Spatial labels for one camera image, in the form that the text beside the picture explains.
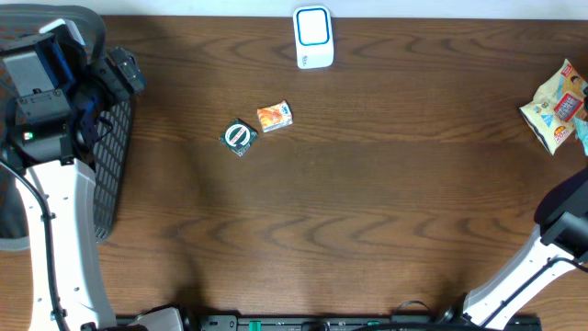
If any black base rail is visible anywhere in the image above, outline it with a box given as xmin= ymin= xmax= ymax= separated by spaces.
xmin=114 ymin=313 xmax=544 ymax=331

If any dark snack packet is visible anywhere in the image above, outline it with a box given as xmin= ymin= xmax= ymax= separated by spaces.
xmin=219 ymin=119 xmax=258 ymax=157

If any yellow snack packet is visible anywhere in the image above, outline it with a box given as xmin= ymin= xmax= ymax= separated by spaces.
xmin=519 ymin=59 xmax=587 ymax=155

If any light green snack packet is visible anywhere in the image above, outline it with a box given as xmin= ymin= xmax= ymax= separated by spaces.
xmin=573 ymin=118 xmax=588 ymax=155

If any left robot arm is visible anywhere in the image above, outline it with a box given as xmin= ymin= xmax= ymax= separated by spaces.
xmin=1 ymin=18 xmax=145 ymax=330

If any grey plastic mesh basket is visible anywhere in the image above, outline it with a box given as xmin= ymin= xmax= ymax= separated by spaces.
xmin=1 ymin=4 xmax=134 ymax=252

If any orange snack packet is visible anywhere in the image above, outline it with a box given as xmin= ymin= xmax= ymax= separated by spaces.
xmin=256 ymin=100 xmax=293 ymax=132

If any white barcode scanner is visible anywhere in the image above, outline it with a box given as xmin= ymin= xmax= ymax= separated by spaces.
xmin=292 ymin=6 xmax=334 ymax=70

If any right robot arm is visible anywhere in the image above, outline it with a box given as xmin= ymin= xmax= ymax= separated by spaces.
xmin=437 ymin=169 xmax=587 ymax=330

